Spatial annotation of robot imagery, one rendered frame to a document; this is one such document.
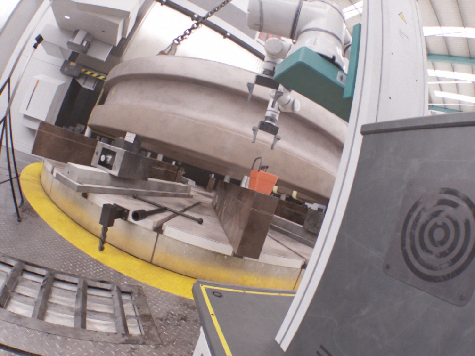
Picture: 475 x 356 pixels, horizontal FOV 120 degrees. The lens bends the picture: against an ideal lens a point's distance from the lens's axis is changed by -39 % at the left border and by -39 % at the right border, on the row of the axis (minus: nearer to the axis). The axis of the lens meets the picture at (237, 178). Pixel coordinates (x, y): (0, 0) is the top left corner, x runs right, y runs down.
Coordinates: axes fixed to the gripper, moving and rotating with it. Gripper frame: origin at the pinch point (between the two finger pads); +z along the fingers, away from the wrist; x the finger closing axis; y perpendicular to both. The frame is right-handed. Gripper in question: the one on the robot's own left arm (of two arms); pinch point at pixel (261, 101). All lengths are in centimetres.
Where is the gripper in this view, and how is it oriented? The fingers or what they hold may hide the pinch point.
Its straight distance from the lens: 124.2
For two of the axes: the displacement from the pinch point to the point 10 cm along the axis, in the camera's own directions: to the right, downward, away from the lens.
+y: -0.7, -4.1, 9.1
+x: -9.7, -1.9, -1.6
